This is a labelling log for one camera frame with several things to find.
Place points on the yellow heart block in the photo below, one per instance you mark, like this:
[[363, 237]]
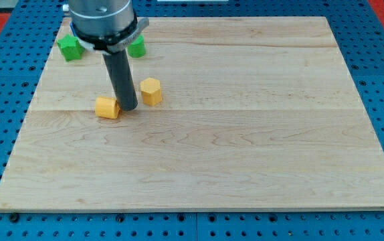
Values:
[[107, 107]]

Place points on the green circle block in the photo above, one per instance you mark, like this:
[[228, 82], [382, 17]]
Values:
[[137, 48]]

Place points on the yellow hexagon block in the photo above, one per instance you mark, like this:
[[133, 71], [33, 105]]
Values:
[[151, 92]]

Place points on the wooden board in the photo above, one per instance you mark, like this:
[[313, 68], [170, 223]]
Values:
[[259, 114]]

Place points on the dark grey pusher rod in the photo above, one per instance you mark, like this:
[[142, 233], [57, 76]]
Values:
[[120, 75]]

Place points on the green star block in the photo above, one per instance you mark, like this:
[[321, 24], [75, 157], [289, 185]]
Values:
[[70, 48]]

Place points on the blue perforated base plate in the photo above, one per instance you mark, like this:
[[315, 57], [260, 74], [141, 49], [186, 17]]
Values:
[[25, 45]]

